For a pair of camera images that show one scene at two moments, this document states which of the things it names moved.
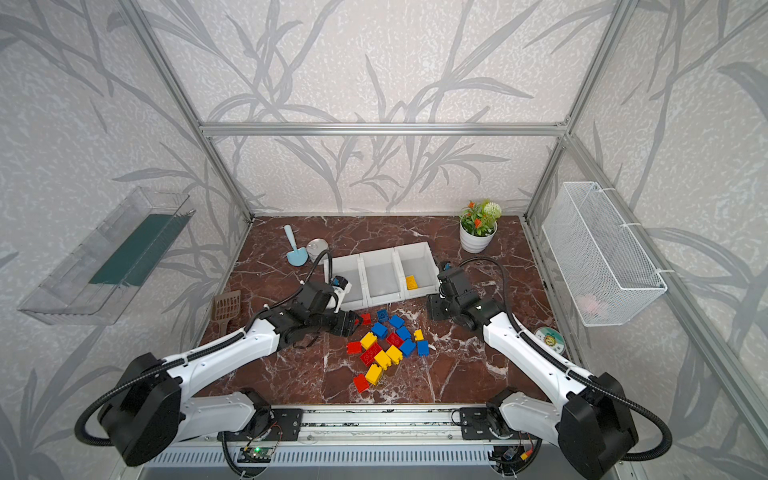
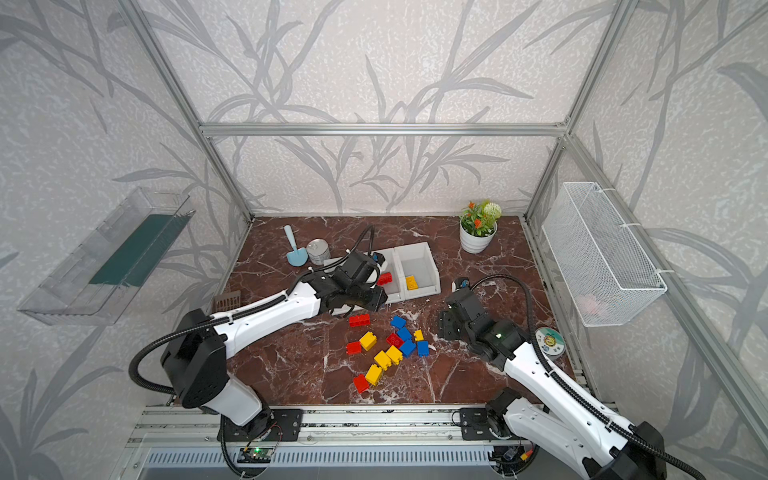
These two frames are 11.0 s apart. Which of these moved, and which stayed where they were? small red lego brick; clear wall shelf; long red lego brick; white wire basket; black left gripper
Moved: black left gripper; long red lego brick
Stayed: clear wall shelf; white wire basket; small red lego brick
